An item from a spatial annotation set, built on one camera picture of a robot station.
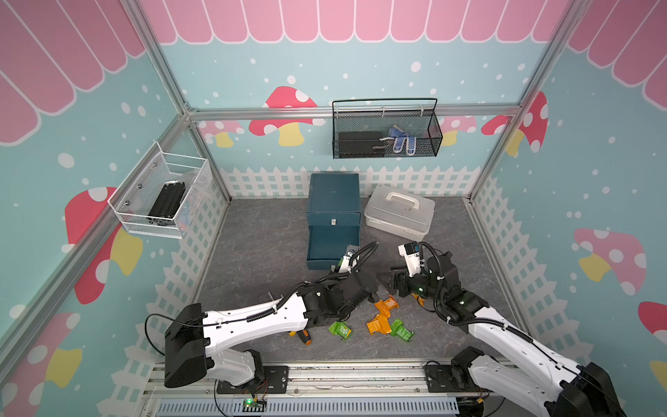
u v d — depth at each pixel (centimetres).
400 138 81
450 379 73
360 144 83
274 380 75
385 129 94
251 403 73
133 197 66
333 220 89
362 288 53
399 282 68
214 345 41
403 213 99
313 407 71
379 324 83
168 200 71
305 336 80
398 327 83
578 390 44
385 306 87
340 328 83
